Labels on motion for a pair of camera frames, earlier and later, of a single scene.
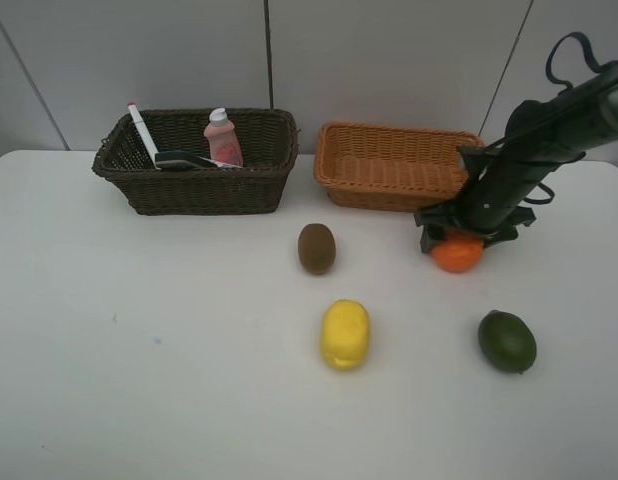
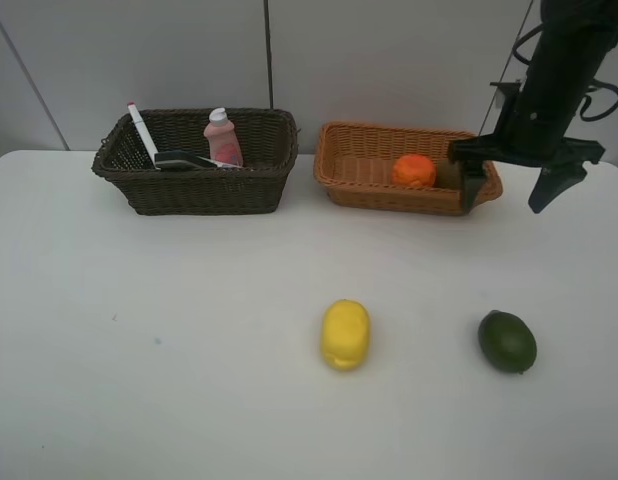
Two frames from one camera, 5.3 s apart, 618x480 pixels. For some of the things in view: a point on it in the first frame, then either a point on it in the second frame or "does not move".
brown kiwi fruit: (316, 248) → (449, 175)
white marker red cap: (143, 134) does not move
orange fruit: (458, 254) → (413, 171)
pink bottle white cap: (224, 143) does not move
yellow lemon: (345, 335) does not move
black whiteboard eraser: (181, 160) does not move
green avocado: (506, 342) does not move
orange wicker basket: (390, 167) does not move
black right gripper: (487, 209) → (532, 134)
